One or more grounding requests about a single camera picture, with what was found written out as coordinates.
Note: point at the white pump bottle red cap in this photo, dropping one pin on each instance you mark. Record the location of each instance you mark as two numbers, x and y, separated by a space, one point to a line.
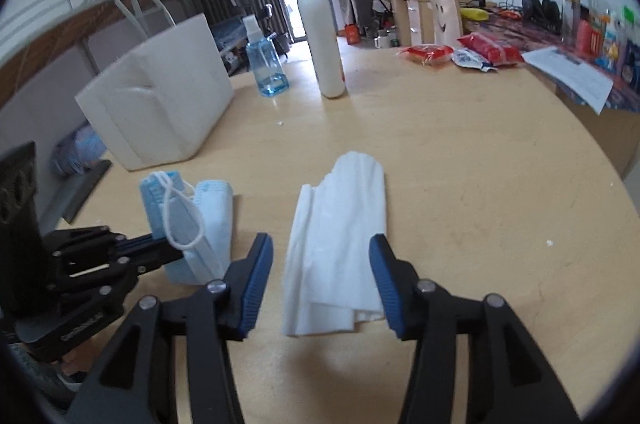
322 33

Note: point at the orange bag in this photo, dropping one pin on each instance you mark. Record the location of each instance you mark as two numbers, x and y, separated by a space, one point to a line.
353 34

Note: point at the white thermos jug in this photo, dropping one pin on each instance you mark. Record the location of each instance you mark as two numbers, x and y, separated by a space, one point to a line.
382 39

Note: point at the yellow object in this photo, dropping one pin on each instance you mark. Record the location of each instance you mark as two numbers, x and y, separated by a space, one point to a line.
472 13

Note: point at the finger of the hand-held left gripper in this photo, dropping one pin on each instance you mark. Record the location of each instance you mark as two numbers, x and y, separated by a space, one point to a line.
150 260
145 241

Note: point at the wooden chair with smiley face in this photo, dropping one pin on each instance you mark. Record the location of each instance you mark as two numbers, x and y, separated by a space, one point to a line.
445 16

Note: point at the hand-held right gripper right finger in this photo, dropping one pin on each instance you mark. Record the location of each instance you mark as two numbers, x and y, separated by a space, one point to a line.
385 289

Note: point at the white and blue packet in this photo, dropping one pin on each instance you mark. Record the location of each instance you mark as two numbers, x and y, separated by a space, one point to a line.
470 59

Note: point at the blue spray bottle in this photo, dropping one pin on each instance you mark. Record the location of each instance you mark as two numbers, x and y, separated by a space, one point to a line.
267 63

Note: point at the printed paper sheet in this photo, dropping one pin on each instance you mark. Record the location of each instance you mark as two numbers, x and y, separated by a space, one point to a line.
575 73

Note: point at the pale blue face mask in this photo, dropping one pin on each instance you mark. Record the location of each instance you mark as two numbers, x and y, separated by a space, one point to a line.
220 214

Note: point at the row of colourful packets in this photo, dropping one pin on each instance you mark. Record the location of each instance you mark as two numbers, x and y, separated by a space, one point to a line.
600 38

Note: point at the white tissue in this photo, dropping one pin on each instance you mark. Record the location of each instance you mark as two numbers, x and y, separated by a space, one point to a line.
330 254

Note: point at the large red packet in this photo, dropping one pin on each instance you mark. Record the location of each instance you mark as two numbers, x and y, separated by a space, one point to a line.
492 48

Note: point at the white foam box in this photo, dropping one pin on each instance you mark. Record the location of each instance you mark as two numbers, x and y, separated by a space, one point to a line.
165 103

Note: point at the blue and orange plaid quilt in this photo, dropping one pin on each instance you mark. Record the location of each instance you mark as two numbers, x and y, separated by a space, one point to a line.
75 148

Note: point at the wooden desk with drawers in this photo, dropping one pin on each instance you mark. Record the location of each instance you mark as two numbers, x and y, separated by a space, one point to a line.
410 11

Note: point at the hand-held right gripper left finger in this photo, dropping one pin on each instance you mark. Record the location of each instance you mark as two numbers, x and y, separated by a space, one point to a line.
257 284

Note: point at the red snack packet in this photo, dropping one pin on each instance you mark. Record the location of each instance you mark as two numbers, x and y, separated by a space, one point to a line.
430 53

